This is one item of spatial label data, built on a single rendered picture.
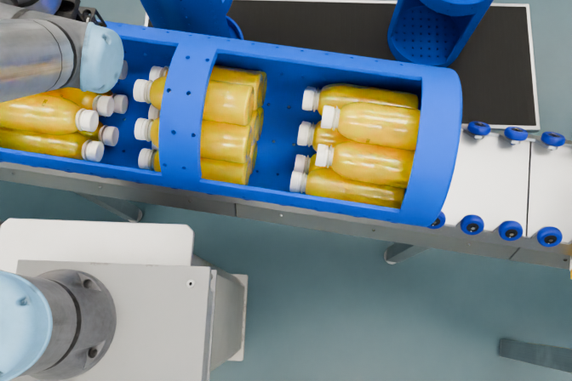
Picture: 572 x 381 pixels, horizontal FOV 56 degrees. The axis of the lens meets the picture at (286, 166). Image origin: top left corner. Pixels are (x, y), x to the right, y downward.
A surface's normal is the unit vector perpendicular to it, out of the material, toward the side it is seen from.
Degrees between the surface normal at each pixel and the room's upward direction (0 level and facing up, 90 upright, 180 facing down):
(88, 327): 72
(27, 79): 96
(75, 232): 0
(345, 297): 0
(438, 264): 0
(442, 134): 11
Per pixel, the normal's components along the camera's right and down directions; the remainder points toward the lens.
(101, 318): 0.94, -0.21
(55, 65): 0.98, 0.15
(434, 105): 0.01, -0.42
